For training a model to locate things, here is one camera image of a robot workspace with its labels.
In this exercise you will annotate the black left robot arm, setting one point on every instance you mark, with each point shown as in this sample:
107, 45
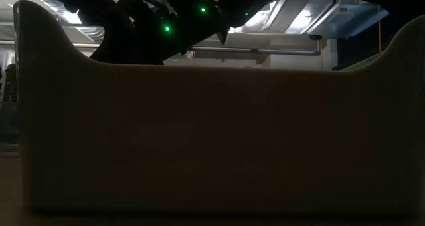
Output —
109, 40

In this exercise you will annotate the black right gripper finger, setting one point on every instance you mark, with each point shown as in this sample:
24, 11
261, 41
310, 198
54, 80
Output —
222, 37

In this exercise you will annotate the grey ceiling pipe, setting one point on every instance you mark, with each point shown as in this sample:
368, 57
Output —
259, 50

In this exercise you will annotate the silver ceiling duct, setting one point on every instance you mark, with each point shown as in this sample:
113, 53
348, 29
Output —
315, 13
84, 33

